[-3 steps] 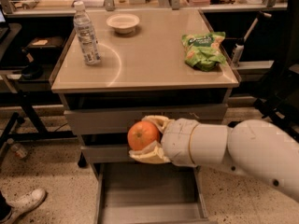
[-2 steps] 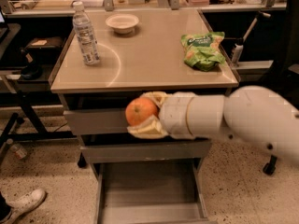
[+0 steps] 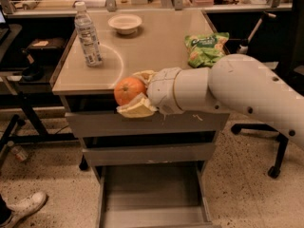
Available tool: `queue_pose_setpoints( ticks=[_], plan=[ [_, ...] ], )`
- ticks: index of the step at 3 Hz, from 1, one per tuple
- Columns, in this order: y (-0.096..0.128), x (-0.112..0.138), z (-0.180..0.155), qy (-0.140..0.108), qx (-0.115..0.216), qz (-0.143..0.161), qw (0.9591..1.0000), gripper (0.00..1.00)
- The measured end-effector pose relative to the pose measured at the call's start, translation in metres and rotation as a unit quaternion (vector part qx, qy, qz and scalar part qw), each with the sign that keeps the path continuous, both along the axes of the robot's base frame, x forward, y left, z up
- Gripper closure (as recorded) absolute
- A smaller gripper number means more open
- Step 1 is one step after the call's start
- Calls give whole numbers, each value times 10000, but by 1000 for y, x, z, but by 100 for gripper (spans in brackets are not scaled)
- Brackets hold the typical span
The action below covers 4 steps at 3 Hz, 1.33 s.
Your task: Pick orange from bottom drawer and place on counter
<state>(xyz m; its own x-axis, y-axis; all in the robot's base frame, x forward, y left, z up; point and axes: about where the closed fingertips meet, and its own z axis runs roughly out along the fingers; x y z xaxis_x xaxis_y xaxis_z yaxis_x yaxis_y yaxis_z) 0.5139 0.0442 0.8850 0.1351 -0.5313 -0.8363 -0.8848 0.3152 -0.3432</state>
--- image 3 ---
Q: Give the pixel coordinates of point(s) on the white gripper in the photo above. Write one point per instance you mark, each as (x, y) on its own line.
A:
(161, 89)

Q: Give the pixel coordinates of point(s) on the orange fruit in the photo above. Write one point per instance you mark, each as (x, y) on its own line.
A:
(127, 89)

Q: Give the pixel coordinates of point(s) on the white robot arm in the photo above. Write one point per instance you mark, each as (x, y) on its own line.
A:
(235, 82)

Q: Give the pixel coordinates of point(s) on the grey top drawer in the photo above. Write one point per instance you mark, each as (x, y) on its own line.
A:
(109, 123)

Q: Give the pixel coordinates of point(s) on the grey drawer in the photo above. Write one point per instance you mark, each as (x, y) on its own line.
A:
(109, 123)
(166, 195)
(185, 152)

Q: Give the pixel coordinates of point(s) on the grey middle drawer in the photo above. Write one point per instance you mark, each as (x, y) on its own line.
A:
(185, 152)

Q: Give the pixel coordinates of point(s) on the grey drawer cabinet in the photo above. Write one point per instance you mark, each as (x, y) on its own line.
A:
(157, 44)

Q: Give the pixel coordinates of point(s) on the grey bottom drawer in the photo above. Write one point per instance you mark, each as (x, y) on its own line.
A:
(166, 195)

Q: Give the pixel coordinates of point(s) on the white paper bowl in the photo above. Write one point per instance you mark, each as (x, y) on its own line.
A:
(125, 24)

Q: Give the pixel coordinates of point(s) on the green chip bag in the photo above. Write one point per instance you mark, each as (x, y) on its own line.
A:
(205, 50)

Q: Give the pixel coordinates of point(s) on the clear plastic water bottle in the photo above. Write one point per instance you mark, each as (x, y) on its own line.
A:
(87, 36)

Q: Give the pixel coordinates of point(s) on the black box with label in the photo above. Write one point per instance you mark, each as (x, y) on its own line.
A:
(47, 51)

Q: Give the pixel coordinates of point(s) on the white and black tool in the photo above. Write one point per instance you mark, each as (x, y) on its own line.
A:
(244, 45)

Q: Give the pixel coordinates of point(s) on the black side desk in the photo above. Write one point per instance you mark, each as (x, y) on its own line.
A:
(22, 99)

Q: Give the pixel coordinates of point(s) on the plastic bottle on floor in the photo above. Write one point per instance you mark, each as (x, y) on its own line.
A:
(18, 151)

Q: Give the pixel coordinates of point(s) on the black office chair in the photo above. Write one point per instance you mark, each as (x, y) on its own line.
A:
(286, 114)

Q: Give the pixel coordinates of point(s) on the white sneaker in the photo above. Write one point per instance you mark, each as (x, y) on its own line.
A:
(11, 214)

